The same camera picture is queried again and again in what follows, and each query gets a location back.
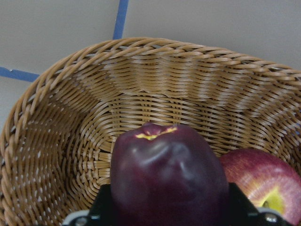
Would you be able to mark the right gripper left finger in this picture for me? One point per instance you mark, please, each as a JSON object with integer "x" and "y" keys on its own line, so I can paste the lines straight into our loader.
{"x": 99, "y": 214}

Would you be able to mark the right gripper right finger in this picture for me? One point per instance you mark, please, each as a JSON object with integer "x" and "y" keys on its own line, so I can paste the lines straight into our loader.
{"x": 244, "y": 213}

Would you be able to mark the red yellow apple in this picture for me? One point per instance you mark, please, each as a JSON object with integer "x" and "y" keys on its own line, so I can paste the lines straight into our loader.
{"x": 266, "y": 180}

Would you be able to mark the dark purple apple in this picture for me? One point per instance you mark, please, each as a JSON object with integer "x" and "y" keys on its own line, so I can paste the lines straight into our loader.
{"x": 167, "y": 176}

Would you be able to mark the oval wicker basket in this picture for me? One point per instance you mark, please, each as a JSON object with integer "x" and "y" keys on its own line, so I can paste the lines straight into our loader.
{"x": 56, "y": 144}

